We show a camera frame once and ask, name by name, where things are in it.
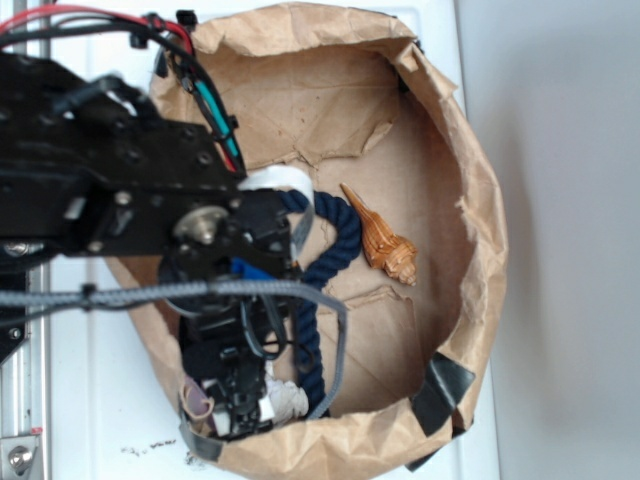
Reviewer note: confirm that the aluminium frame rail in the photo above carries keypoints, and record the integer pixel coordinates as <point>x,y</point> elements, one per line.
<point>24,377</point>

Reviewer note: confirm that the brown paper bag container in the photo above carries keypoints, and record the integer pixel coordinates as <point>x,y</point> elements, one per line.
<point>348,96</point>

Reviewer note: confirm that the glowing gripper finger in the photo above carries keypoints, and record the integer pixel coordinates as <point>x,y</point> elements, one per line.
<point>200,400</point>
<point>266,409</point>

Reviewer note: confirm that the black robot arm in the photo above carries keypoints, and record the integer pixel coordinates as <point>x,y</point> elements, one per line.
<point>92,169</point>

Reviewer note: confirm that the black corner bracket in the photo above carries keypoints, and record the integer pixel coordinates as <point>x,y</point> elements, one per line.
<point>12,322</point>

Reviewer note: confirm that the brown spiral seashell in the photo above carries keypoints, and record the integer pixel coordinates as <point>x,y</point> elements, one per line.
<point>383,248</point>

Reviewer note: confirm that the white paper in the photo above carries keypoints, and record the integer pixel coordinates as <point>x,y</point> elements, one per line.
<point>288,401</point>

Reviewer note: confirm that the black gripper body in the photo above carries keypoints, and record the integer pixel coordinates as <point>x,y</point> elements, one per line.
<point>226,340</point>

